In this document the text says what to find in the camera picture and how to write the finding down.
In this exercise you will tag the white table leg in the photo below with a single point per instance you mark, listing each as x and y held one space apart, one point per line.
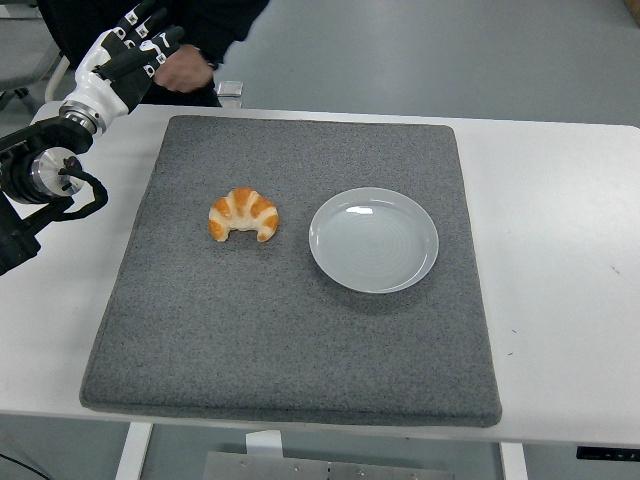
513 462
132 452

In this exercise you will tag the grey chair white frame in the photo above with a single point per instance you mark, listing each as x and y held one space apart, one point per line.
25 55

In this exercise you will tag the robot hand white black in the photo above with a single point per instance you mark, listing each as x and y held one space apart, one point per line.
97 90

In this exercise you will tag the person's hand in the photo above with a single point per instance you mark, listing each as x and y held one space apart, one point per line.
185 70

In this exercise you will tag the small metal floor box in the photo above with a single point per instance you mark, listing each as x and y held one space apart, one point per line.
230 89

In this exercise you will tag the round grey plate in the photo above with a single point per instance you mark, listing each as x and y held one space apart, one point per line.
372 242

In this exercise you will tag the croissant bread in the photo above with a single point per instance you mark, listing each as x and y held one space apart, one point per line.
243 210

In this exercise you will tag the black table control panel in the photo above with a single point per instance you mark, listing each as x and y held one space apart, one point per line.
607 452

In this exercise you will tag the white bracket under table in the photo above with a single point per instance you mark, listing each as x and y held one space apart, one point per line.
263 442

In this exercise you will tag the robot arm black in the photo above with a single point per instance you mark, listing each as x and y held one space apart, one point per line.
30 145

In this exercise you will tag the person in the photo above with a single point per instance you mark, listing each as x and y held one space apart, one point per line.
220 20

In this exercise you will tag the grey felt mat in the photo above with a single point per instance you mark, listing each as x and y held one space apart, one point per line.
280 340

